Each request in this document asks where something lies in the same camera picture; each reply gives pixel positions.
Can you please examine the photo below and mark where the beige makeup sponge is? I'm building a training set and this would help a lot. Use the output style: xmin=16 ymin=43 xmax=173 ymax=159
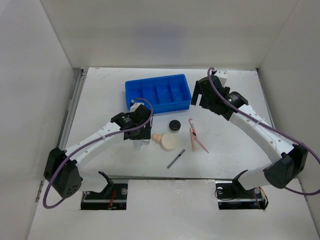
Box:
xmin=151 ymin=133 xmax=162 ymax=143

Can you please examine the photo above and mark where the clear small bottle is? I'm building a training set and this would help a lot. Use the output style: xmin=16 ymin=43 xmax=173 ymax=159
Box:
xmin=133 ymin=139 xmax=150 ymax=150

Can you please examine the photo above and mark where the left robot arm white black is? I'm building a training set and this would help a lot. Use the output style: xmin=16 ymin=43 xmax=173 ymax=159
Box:
xmin=43 ymin=103 xmax=154 ymax=209

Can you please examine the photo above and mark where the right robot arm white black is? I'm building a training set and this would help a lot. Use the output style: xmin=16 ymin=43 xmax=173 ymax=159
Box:
xmin=191 ymin=75 xmax=308 ymax=197

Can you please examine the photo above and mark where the blue plastic divided tray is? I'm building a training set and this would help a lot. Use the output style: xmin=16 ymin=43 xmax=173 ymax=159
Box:
xmin=125 ymin=74 xmax=192 ymax=114

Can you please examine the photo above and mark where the round beige powder puff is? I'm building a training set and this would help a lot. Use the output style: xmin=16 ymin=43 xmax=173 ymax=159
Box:
xmin=160 ymin=133 xmax=177 ymax=151

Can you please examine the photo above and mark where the grey eyeliner pencil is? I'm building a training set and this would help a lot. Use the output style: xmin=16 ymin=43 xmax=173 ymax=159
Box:
xmin=166 ymin=149 xmax=186 ymax=169

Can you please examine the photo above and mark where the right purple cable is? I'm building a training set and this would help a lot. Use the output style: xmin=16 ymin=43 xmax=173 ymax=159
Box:
xmin=207 ymin=66 xmax=320 ymax=196

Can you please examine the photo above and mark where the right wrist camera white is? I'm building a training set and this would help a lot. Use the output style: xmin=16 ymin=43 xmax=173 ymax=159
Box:
xmin=212 ymin=69 xmax=228 ymax=87

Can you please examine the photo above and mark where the aluminium rail left side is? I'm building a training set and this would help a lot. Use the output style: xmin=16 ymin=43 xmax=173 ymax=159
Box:
xmin=56 ymin=67 xmax=89 ymax=149

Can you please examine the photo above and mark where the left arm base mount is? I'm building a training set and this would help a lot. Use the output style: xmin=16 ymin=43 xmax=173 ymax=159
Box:
xmin=80 ymin=171 xmax=129 ymax=211

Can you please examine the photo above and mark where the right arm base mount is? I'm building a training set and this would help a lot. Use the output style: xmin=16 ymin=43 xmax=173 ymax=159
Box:
xmin=214 ymin=180 xmax=269 ymax=211

